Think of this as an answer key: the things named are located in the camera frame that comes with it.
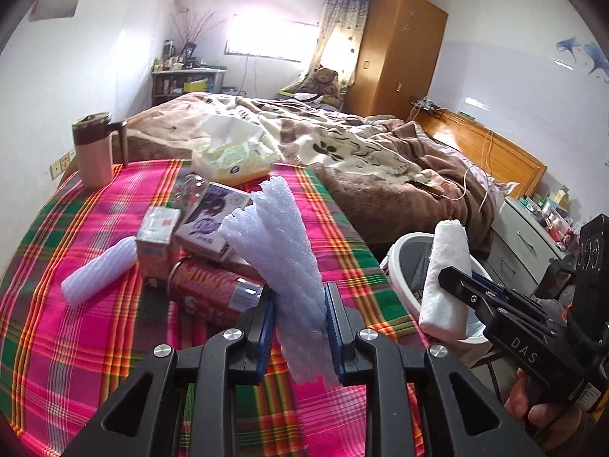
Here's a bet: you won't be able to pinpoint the white towel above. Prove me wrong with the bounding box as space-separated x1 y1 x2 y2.
419 219 473 340

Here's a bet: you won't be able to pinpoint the patterned curtain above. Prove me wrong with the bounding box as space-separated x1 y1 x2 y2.
304 0 372 89

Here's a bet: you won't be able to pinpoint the pink mug with brown lid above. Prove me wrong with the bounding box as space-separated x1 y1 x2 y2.
71 112 130 187

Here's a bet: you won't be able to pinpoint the wooden headboard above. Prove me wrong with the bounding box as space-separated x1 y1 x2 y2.
407 105 548 198

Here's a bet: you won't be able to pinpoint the white foam sleeve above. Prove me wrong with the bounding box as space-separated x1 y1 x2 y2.
61 237 140 306

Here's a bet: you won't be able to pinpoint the clear plastic bottle red label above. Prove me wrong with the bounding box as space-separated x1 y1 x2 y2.
174 174 210 213

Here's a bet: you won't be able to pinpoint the bed with brown blanket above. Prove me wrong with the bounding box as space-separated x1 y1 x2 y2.
126 91 519 255

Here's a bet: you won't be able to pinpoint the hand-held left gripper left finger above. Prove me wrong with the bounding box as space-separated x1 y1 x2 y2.
62 288 277 457

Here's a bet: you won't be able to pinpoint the white nightstand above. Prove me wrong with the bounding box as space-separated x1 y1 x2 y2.
490 190 579 277

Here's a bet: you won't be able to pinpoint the yellow green box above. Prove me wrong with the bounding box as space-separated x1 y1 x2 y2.
276 83 310 101

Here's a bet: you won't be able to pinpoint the wooden wardrobe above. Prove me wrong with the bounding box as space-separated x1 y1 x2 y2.
345 0 449 120

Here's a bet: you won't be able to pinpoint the dark phone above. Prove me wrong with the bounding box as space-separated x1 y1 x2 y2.
407 178 445 198

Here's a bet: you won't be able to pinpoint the brown teddy bear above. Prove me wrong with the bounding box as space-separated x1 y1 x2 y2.
307 67 344 108

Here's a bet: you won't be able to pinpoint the small white carton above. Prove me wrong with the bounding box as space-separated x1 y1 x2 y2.
136 207 182 279

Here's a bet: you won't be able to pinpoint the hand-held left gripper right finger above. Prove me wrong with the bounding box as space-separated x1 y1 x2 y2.
324 283 548 457

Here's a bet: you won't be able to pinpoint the white trash bin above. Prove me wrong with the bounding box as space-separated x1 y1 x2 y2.
381 232 498 353

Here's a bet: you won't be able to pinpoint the wall socket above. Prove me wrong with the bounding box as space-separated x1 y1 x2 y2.
50 149 77 177

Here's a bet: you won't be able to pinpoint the yellow tissue pack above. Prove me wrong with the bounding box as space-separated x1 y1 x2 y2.
190 114 277 187

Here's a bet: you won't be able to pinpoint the blue dolphin wall sticker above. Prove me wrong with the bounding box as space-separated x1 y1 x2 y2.
556 35 609 77

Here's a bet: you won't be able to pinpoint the grey shelf unit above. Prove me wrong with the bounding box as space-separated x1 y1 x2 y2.
151 67 226 105

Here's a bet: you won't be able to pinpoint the power strip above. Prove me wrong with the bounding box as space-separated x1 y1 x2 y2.
408 96 443 114

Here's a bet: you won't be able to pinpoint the white cable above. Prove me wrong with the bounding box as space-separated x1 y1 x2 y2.
459 126 498 210

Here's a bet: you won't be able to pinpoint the window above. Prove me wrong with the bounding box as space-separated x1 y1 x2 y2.
225 12 320 62

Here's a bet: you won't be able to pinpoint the ribbed white foam net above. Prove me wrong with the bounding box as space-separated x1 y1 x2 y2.
220 176 336 386

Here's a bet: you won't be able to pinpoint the person's right hand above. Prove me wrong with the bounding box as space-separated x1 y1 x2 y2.
503 366 585 453

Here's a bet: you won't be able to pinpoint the cluster of small bottles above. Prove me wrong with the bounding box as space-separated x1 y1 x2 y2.
523 189 579 243

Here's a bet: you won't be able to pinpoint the red drink can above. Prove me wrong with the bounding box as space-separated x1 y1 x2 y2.
167 256 265 327

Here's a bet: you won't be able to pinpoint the purple and white box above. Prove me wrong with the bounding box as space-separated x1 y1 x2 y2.
174 182 254 264

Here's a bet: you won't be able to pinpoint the row of bottles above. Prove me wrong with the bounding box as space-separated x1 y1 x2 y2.
152 40 205 72

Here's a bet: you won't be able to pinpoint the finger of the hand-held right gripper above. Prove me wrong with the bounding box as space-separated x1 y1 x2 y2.
470 271 545 317
438 265 506 328

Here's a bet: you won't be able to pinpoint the dried branches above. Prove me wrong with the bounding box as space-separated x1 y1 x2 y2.
171 7 226 58

